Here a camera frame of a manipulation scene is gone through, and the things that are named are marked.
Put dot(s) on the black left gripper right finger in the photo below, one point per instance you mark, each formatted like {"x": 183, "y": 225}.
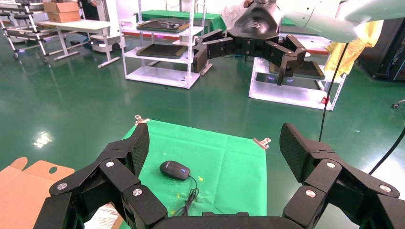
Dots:
{"x": 335, "y": 180}

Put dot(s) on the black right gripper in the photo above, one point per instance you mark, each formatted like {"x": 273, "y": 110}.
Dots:
{"x": 254, "y": 31}

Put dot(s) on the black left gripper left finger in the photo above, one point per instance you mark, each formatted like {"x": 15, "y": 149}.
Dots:
{"x": 107, "y": 177}

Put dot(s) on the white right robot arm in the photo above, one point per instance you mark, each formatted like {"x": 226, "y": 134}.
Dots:
{"x": 316, "y": 22}

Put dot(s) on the open brown cardboard box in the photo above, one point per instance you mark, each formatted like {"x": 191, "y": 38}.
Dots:
{"x": 22, "y": 192}

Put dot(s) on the white printed paper sheet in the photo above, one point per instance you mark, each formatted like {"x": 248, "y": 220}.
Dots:
{"x": 102, "y": 218}

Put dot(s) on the white metal shelf rack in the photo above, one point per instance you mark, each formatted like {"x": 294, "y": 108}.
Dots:
{"x": 284, "y": 93}
{"x": 158, "y": 75}

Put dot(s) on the silver metal cloth clip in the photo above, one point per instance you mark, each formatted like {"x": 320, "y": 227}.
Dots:
{"x": 262, "y": 143}
{"x": 140, "y": 120}

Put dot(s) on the green covered table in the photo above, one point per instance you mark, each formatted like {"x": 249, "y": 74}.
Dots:
{"x": 177, "y": 15}

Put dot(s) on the black flat tray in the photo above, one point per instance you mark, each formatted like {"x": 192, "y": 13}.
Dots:
{"x": 161, "y": 51}
{"x": 161, "y": 26}

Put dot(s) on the yellow hanging cloth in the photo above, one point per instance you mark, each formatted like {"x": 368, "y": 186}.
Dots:
{"x": 351, "y": 53}

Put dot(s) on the green table cloth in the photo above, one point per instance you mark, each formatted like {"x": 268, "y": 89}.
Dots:
{"x": 221, "y": 164}

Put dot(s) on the black cabinet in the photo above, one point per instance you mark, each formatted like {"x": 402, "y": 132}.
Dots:
{"x": 386, "y": 50}

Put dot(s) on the white work table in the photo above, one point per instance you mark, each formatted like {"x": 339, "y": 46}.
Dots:
{"x": 76, "y": 27}

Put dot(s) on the wheeled metal tube rack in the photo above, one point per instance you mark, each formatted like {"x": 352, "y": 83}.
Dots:
{"x": 28, "y": 31}

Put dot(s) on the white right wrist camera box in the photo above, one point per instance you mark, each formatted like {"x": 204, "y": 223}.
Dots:
{"x": 232, "y": 12}

